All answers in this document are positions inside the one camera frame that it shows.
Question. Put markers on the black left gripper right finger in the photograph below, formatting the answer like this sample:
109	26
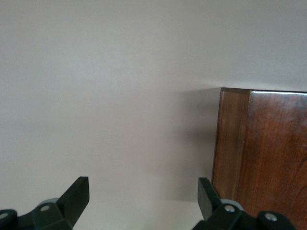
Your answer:
216	215

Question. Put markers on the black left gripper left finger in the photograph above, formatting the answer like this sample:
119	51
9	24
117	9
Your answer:
60	215

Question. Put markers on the dark brown wooden cabinet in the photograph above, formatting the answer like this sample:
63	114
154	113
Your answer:
268	148

